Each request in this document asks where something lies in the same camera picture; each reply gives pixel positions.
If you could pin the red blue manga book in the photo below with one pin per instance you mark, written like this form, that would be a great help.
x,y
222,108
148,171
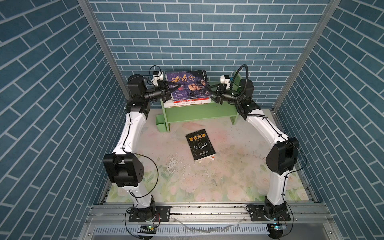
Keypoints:
x,y
197,100

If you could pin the black book with gold text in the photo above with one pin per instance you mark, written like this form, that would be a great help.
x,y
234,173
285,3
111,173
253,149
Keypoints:
x,y
200,145

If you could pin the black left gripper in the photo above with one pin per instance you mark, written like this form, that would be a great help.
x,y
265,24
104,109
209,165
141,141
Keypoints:
x,y
162,92

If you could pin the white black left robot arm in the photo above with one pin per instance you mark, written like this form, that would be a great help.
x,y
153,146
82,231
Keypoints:
x,y
123,166

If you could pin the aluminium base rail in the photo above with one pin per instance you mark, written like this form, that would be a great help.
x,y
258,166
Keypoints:
x,y
227,213

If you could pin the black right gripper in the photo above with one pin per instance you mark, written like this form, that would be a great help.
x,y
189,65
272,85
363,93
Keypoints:
x,y
221,91

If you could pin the white book with brown bars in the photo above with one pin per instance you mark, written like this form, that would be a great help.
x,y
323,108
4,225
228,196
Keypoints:
x,y
170,104

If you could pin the green wooden two-tier shelf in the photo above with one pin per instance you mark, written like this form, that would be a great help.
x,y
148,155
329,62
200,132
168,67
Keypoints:
x,y
198,112

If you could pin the small green side box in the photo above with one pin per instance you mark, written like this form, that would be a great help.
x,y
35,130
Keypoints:
x,y
161,123

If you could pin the dark purple book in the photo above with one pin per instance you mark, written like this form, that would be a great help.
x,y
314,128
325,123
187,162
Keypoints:
x,y
194,85

